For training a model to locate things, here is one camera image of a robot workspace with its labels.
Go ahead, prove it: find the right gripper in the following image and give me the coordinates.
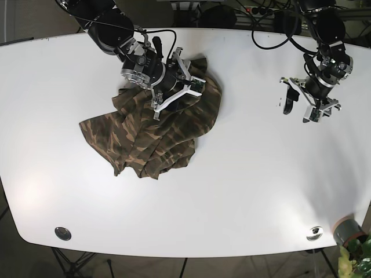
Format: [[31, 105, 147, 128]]
[[121, 47, 203, 119]]

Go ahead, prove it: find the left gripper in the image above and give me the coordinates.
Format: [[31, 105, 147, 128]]
[[280, 55, 353, 123]]

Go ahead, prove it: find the camouflage T-shirt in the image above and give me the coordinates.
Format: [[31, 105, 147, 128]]
[[79, 57, 222, 179]]

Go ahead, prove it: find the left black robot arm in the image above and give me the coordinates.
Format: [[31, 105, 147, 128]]
[[262, 1, 353, 123]]

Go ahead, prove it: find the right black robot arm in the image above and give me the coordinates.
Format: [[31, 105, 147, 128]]
[[56, 1, 206, 119]]

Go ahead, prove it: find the right metal table grommet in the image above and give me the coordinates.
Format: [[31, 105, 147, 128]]
[[306, 226, 323, 242]]

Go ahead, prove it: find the metal table grommet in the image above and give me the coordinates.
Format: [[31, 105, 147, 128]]
[[54, 226, 72, 241], [306, 226, 323, 242]]

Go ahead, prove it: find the grey plant pot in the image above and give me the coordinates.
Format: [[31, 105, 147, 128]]
[[332, 215, 368, 247]]

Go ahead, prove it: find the green plant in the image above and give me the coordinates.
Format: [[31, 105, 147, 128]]
[[338, 235, 370, 278]]

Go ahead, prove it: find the left metal table grommet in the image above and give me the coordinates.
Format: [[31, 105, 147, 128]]
[[54, 226, 72, 241]]

